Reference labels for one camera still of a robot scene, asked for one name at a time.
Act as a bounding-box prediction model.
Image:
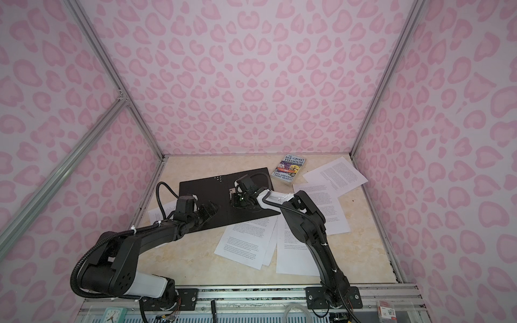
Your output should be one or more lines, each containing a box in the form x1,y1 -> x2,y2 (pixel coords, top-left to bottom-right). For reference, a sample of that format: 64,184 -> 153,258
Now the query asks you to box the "blue and black file folder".
179,168 -> 280,231

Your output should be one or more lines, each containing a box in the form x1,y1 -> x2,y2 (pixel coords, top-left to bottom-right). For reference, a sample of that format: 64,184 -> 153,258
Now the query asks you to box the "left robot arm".
70,195 -> 219,306

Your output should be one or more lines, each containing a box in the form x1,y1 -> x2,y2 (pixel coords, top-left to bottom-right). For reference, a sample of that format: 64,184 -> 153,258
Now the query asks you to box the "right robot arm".
230,175 -> 363,312

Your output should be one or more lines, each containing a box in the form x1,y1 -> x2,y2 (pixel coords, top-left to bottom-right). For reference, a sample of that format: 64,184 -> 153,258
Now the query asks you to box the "colourful treehouse book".
271,154 -> 306,184

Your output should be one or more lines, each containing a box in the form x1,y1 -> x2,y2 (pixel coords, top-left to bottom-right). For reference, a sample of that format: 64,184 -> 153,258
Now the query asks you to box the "sheet under centre sheet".
263,225 -> 277,266

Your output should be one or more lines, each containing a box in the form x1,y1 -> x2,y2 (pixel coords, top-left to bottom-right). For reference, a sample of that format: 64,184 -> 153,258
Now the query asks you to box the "centre right printed sheet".
276,216 -> 319,277

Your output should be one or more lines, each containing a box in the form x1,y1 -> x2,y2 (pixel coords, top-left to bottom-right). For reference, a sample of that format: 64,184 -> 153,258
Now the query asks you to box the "far right printed sheet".
304,157 -> 368,196

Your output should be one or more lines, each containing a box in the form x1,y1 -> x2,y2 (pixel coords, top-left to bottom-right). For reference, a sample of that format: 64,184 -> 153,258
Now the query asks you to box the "small teal alarm clock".
100,308 -> 127,323

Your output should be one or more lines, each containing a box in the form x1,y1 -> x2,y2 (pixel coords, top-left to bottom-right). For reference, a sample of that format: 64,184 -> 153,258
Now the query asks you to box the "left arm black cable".
155,181 -> 180,221

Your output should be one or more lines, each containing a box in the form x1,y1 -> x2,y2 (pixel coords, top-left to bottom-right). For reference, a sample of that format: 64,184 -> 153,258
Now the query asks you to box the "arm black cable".
242,172 -> 324,251
155,181 -> 180,221

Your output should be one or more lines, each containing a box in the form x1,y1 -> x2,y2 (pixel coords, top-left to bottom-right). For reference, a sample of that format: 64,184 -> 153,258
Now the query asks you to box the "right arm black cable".
242,172 -> 324,251

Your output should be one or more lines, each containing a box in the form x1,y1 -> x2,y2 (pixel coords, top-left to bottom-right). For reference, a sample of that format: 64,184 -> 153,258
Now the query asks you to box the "aluminium frame corner post left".
64,0 -> 165,160

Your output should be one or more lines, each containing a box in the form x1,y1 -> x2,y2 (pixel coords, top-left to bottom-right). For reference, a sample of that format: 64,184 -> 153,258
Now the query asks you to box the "aluminium frame corner post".
64,0 -> 165,160
350,0 -> 429,162

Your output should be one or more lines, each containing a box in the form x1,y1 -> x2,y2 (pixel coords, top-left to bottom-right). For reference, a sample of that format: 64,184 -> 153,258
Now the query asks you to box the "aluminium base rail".
75,283 -> 431,322

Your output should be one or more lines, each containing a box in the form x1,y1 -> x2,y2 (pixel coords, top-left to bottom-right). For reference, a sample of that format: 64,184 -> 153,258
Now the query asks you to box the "aluminium frame corner post right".
350,0 -> 429,162

